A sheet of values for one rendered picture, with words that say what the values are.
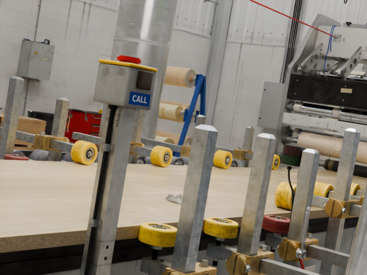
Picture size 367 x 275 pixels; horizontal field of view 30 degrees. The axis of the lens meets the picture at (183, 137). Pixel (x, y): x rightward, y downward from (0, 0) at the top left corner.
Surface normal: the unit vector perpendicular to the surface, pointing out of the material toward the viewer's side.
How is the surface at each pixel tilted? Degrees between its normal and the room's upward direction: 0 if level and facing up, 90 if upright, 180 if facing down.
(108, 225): 90
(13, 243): 90
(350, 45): 90
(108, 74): 90
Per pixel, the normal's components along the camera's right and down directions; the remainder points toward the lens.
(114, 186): 0.80, 0.16
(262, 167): -0.57, -0.05
